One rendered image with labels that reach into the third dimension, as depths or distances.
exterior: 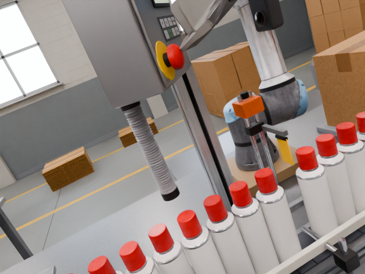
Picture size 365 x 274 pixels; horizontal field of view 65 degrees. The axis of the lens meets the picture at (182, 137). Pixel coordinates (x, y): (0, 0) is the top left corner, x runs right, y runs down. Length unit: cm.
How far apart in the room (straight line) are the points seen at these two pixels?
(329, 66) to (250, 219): 70
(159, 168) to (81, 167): 399
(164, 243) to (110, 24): 34
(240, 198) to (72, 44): 553
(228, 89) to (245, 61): 44
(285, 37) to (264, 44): 621
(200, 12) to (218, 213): 31
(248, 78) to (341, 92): 308
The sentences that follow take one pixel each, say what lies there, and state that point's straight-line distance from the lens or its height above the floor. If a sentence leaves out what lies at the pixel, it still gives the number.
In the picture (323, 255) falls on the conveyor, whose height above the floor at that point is 88.
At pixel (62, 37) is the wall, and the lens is 592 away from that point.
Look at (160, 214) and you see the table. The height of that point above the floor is 83.
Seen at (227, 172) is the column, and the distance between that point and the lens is 65.
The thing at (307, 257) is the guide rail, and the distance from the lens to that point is 62.
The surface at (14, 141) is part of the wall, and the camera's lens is 621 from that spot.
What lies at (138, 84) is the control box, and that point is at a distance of 43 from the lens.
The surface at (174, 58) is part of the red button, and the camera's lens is 42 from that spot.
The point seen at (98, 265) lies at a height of 108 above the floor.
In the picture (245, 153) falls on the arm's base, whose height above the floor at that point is 93.
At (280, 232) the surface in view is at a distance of 58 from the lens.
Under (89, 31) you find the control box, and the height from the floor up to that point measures 140.
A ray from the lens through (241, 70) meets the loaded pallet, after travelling 407.
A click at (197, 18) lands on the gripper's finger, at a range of 43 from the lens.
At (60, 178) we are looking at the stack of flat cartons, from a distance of 456.
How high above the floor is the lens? 135
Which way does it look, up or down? 18 degrees down
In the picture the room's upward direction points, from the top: 22 degrees counter-clockwise
